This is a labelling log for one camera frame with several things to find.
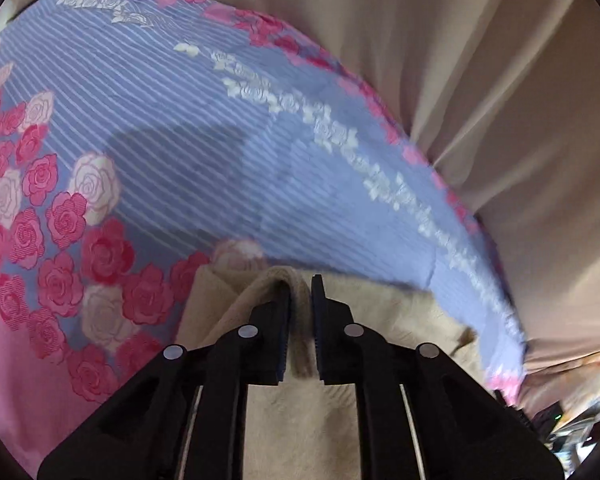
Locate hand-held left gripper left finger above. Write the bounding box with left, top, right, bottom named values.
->
left=37, top=287, right=293, bottom=480

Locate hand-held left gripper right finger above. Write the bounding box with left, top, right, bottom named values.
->
left=311, top=274, right=565, bottom=480

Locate beige fleece garment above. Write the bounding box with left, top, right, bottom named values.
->
left=172, top=262, right=496, bottom=480

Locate blue pink rose print blanket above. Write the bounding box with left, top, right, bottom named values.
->
left=0, top=0, right=528, bottom=471

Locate beige curtain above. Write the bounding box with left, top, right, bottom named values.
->
left=115, top=0, right=600, bottom=411

